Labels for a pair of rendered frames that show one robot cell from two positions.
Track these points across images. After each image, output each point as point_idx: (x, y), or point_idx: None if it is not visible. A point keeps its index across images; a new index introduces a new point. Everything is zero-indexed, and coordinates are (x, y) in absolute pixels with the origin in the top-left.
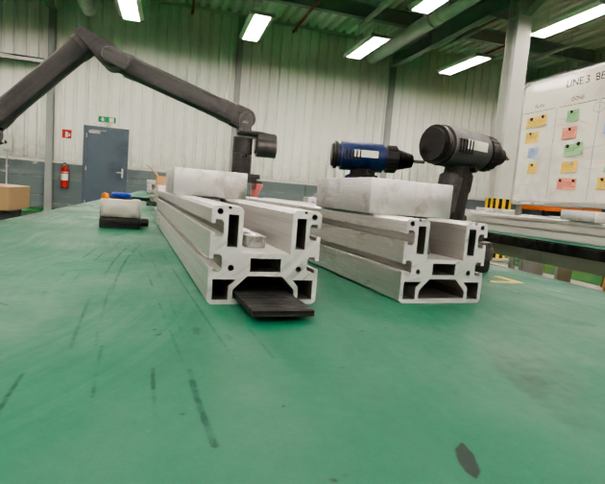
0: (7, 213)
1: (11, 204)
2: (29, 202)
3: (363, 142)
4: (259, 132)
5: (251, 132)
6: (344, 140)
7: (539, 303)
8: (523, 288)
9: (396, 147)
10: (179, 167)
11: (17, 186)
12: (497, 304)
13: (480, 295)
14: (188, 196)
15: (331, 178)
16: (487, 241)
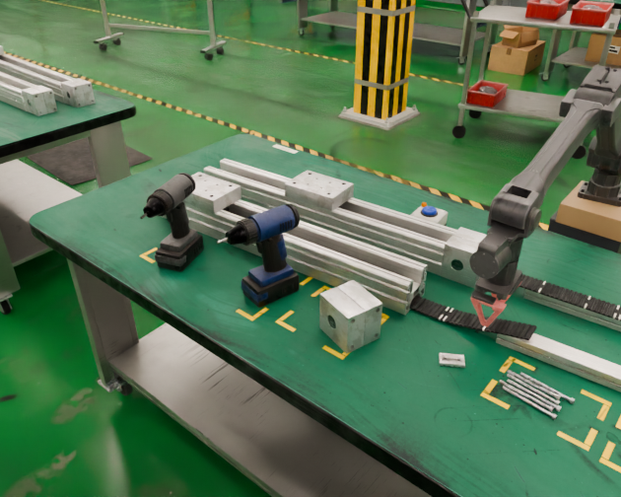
0: (572, 227)
1: (563, 218)
2: None
3: (267, 210)
4: (488, 230)
5: (487, 224)
6: (283, 205)
7: (139, 227)
8: (141, 245)
9: (240, 220)
10: (306, 171)
11: (586, 211)
12: (154, 218)
13: (161, 225)
14: (287, 178)
15: (228, 181)
16: (158, 249)
